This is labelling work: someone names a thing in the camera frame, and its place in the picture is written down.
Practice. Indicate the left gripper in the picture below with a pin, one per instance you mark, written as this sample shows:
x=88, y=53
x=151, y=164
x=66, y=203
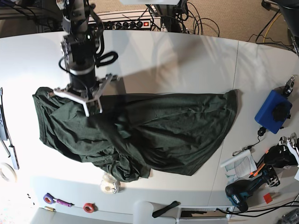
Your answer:
x=284, y=154

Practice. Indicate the teal cordless drill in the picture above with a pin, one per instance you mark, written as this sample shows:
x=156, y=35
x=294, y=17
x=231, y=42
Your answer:
x=239, y=191

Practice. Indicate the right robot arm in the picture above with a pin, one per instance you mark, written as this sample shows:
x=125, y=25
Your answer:
x=83, y=51

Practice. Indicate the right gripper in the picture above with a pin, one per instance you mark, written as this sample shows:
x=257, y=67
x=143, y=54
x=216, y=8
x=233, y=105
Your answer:
x=82, y=87

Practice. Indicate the red tape roll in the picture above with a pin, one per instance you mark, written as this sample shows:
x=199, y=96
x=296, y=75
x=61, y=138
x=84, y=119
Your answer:
x=89, y=207

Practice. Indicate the purple tape roll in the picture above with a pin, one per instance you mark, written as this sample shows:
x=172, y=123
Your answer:
x=48, y=198

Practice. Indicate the metal clip pulley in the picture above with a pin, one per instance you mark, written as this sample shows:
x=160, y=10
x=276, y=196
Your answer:
x=289, y=86

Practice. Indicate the black knob on box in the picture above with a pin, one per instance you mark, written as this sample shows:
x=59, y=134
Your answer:
x=281, y=112

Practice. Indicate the silver carabiner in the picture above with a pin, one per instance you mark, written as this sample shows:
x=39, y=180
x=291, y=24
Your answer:
x=242, y=150

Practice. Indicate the grey usb hub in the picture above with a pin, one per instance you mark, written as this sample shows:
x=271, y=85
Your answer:
x=14, y=157

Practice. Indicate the orange black utility knife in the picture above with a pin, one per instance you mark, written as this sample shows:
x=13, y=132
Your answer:
x=259, y=165

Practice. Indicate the red square sticker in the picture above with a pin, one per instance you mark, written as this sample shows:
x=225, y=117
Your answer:
x=267, y=198

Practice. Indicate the white paper booklet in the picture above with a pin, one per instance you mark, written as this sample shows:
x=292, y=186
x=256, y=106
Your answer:
x=240, y=165

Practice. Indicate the white plastic tube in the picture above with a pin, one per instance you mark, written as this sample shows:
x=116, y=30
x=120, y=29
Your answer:
x=142, y=212

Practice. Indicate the black power strip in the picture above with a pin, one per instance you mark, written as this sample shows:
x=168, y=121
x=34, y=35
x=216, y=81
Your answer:
x=127, y=25

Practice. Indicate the dark green t-shirt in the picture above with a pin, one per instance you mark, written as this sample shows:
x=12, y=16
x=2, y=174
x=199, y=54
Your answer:
x=136, y=133

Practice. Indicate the grey remote panel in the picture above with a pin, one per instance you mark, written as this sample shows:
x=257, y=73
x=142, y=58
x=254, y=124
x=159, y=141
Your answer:
x=3, y=132

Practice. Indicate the purple pen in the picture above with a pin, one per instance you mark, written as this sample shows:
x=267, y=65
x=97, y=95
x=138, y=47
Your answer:
x=59, y=201

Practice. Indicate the blue box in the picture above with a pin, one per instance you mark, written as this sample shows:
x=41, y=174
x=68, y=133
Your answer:
x=264, y=116

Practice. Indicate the white masking tape roll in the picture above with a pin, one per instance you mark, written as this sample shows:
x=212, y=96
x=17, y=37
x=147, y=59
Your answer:
x=7, y=173

